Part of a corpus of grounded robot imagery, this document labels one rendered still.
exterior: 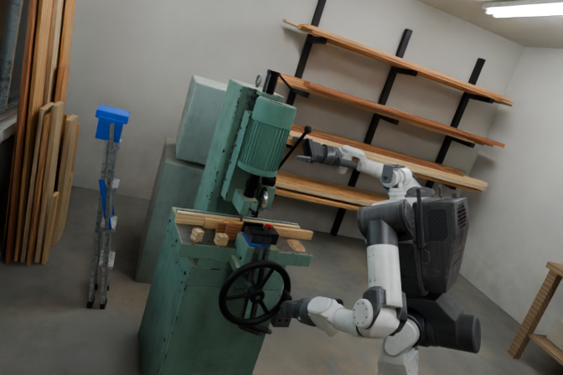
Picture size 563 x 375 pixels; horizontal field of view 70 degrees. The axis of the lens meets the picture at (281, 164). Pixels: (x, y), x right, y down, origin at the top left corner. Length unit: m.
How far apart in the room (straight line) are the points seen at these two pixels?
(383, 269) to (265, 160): 0.72
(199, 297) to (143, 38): 2.71
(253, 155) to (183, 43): 2.43
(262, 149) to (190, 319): 0.77
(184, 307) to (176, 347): 0.20
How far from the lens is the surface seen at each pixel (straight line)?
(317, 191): 4.01
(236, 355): 2.05
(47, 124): 2.70
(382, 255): 1.19
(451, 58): 4.97
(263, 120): 1.63
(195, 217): 1.79
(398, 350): 1.52
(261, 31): 4.05
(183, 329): 1.87
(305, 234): 1.99
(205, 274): 1.73
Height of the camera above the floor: 1.65
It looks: 13 degrees down
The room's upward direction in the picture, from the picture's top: 18 degrees clockwise
